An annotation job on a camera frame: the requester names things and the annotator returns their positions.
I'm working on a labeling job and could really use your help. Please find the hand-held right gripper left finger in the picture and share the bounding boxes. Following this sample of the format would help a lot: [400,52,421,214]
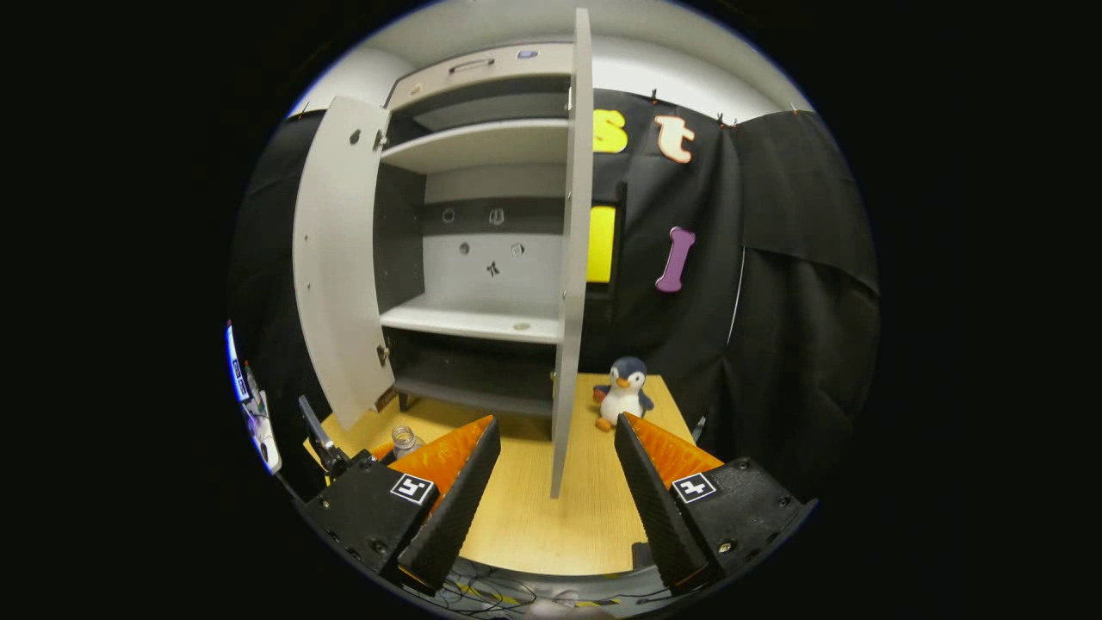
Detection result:
[297,415,502,595]

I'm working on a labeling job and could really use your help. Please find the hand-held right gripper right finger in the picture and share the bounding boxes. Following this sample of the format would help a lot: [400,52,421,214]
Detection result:
[613,412,819,593]

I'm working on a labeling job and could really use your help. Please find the white cabinet door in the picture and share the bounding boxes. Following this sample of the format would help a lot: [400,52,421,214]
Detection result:
[293,94,399,431]
[549,7,597,500]

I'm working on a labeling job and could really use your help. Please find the white and grey cabinet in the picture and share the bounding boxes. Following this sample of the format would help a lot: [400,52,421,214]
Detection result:
[375,41,576,419]

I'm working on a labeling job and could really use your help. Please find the beige cabinet drawer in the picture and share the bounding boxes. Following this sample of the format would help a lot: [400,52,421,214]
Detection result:
[387,43,576,111]

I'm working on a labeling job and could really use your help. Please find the white blue-edged panel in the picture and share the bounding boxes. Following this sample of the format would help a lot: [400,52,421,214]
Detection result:
[226,320,283,476]

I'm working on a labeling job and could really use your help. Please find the penguin plush toy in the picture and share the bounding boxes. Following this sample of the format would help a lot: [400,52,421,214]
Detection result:
[592,356,655,432]

